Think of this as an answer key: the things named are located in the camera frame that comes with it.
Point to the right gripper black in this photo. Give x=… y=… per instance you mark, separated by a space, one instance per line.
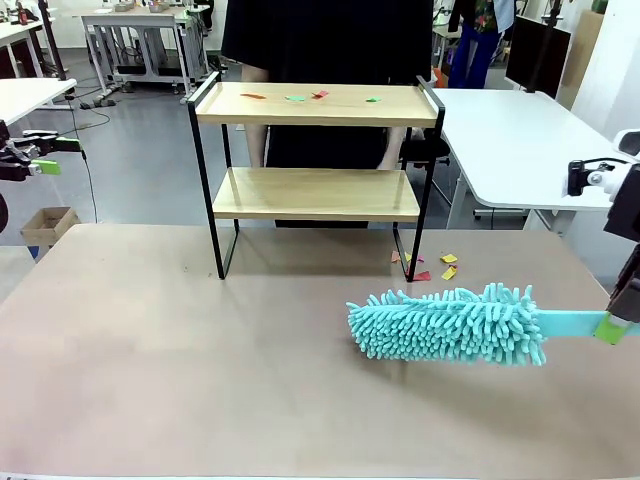
x=627 y=205

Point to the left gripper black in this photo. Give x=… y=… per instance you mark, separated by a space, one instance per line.
x=12 y=162

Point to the teal chenille duster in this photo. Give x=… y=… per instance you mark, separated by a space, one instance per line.
x=440 y=325

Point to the person's right forearm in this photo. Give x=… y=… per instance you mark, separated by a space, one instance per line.
x=255 y=145

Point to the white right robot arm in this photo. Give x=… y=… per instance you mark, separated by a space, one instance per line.
x=631 y=142

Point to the person's left forearm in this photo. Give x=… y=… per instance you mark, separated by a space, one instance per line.
x=395 y=140

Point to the person's left hand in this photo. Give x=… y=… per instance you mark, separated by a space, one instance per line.
x=390 y=161

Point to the small white table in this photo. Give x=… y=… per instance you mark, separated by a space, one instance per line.
x=30 y=97

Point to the brown cardboard box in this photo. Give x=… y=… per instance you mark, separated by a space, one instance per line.
x=47 y=225

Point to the black power strip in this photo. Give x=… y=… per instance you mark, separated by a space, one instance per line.
x=100 y=103

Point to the black stand pole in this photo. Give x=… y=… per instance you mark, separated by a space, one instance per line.
x=544 y=45
x=52 y=40

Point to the white lab desk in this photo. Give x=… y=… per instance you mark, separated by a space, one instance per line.
x=20 y=32

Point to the grey white workbench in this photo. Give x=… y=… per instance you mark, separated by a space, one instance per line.
x=135 y=17

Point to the yellow scrap with orange tip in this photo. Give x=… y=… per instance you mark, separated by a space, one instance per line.
x=450 y=273

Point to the brown cardboard panel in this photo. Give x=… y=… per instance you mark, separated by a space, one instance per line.
x=587 y=50

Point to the black office chair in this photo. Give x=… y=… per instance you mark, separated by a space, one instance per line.
x=425 y=147

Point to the green paper scrap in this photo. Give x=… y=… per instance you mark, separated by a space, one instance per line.
x=373 y=99
x=295 y=98

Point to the black monitor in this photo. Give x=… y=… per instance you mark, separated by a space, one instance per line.
x=520 y=50

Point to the orange box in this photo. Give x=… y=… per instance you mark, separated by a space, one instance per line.
x=441 y=79

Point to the bystander in blue trousers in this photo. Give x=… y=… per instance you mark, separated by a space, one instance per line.
x=472 y=55

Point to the person in black shirt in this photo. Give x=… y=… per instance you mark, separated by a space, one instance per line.
x=325 y=40

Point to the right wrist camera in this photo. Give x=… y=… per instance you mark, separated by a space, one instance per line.
x=576 y=177

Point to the two-tier wooden shelf black frame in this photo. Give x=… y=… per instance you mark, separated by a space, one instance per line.
x=310 y=112

